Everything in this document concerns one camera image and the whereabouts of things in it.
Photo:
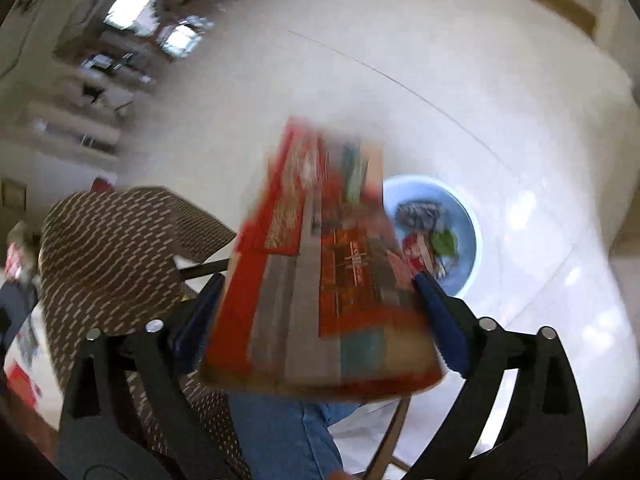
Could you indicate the metal table frame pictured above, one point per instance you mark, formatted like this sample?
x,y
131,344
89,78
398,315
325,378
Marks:
x,y
392,435

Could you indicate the person's blue jeans leg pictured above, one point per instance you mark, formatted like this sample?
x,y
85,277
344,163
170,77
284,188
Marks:
x,y
280,440

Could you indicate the blue round bin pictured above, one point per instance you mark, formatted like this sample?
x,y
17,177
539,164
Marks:
x,y
460,220

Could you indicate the green wrapper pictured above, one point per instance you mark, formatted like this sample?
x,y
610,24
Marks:
x,y
445,242

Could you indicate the red snack packet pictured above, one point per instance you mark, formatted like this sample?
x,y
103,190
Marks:
x,y
419,252

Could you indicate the dark wrapper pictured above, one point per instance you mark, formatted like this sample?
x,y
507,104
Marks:
x,y
420,216

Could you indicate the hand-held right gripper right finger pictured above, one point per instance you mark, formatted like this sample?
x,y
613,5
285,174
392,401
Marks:
x,y
442,320

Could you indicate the red carton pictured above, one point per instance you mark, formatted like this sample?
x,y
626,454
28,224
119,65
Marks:
x,y
325,285

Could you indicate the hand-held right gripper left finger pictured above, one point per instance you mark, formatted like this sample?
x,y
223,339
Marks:
x,y
200,320

